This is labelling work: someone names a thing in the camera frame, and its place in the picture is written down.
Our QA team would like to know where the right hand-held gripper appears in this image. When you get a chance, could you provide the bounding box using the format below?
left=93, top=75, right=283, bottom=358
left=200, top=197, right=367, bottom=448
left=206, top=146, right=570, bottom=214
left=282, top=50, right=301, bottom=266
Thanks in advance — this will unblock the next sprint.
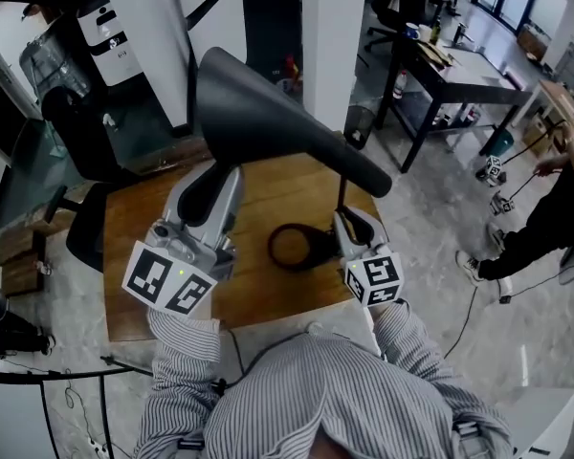
left=334, top=206, right=406, bottom=308

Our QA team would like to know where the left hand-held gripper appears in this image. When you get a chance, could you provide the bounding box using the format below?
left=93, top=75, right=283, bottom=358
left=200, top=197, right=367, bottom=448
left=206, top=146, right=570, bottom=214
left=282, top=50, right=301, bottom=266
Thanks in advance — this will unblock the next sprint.
left=121, top=166, right=247, bottom=317

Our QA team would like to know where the black desk lamp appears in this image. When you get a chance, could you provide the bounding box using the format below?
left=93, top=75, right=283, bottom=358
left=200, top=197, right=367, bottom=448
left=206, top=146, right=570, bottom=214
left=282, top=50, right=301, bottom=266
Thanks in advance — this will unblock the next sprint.
left=195, top=46, right=395, bottom=273

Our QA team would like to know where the person's left forearm striped sleeve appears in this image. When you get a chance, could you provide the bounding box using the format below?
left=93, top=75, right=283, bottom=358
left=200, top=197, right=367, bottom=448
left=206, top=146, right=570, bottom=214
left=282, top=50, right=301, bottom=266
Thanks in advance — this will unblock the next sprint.
left=132, top=303, right=232, bottom=459

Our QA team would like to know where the person's right forearm striped sleeve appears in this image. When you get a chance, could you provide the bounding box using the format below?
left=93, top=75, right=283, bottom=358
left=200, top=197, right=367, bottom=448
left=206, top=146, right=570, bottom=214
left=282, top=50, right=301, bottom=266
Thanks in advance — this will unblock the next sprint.
left=371, top=297, right=463, bottom=404

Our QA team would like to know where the black-framed work table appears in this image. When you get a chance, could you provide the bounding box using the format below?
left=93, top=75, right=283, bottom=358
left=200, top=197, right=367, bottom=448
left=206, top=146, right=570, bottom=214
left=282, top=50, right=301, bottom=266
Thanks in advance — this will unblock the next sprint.
left=371, top=39, right=534, bottom=175

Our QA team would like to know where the black mesh waste bin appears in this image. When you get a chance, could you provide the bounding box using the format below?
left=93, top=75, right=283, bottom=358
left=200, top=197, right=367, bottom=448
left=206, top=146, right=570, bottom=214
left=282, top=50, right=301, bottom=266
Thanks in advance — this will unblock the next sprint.
left=343, top=104, right=377, bottom=152

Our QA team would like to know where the wooden table with black legs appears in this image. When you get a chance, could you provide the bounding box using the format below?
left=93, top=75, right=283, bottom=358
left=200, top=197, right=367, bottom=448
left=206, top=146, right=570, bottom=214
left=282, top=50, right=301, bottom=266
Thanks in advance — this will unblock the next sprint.
left=101, top=152, right=389, bottom=344

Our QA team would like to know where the black office chair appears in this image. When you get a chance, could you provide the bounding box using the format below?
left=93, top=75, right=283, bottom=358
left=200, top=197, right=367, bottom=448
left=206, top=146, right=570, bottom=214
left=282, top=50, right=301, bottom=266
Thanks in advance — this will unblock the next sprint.
left=40, top=85, right=121, bottom=275

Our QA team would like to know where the spare hand-held gripper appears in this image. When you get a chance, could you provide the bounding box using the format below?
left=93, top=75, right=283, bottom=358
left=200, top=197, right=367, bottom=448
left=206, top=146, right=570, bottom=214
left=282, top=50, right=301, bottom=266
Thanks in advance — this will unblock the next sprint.
left=475, top=155, right=507, bottom=184
left=489, top=190, right=517, bottom=218

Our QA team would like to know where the teal waste bin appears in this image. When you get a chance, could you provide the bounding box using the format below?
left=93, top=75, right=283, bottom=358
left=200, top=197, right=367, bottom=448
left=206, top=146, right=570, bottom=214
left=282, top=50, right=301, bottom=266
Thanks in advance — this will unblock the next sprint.
left=479, top=128, right=515, bottom=159

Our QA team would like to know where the red bottles group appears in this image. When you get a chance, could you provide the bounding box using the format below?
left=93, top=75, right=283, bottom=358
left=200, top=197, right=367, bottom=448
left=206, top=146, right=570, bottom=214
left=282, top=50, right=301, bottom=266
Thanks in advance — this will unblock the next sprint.
left=276, top=54, right=303, bottom=93

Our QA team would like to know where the person's striped shirt torso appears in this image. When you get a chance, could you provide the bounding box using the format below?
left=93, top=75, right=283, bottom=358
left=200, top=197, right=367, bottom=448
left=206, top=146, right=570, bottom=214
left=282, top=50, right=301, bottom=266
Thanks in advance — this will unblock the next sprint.
left=202, top=325, right=516, bottom=459

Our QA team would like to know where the dark glass side table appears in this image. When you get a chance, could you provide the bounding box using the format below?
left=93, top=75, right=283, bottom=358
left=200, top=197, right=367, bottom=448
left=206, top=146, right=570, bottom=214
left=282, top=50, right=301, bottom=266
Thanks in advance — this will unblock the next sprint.
left=0, top=116, right=86, bottom=234

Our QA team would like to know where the wooden step block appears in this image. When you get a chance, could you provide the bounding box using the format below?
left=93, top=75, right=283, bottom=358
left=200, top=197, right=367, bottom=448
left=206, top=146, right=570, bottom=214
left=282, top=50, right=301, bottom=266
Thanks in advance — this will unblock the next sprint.
left=0, top=229, right=48, bottom=299

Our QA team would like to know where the white and black robot kiosk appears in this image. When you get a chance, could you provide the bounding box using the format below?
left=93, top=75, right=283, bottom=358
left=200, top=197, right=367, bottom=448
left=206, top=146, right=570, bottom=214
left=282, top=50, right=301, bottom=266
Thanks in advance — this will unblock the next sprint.
left=75, top=3, right=145, bottom=86

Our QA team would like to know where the black tripod stand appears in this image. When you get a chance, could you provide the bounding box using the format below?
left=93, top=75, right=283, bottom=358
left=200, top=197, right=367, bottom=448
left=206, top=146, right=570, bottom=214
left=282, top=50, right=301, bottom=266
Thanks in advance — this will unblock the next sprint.
left=0, top=353, right=155, bottom=459

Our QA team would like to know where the black swivel chair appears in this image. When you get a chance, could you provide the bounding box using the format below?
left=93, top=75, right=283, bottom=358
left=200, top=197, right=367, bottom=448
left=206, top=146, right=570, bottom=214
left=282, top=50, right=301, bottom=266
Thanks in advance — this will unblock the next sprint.
left=364, top=0, right=442, bottom=53

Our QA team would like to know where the white table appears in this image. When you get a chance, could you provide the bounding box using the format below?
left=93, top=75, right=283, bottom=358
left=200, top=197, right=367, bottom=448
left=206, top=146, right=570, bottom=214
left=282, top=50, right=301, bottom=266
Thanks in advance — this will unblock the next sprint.
left=519, top=77, right=574, bottom=143

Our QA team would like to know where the cardboard box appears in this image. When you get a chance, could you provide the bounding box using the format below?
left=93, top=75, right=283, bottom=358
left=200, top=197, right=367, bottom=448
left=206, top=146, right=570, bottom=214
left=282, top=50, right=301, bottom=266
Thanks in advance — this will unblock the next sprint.
left=515, top=23, right=552, bottom=60

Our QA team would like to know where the white cabinet with black holes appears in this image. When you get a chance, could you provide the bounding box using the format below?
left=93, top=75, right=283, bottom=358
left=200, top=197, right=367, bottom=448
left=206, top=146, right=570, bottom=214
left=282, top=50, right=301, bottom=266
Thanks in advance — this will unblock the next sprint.
left=498, top=386, right=574, bottom=459

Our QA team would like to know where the small white power strip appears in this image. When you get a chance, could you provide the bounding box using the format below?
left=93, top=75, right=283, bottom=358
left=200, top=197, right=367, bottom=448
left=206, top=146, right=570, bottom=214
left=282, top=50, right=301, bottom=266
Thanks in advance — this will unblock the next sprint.
left=87, top=436, right=110, bottom=459

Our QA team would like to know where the white board panel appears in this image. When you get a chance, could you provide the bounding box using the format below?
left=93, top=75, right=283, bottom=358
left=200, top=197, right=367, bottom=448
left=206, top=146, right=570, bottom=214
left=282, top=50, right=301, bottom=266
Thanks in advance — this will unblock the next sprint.
left=0, top=380, right=55, bottom=459

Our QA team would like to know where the black floor cable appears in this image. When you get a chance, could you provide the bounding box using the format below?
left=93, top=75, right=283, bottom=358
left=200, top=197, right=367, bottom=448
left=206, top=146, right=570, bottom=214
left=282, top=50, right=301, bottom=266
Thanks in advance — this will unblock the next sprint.
left=441, top=255, right=574, bottom=359

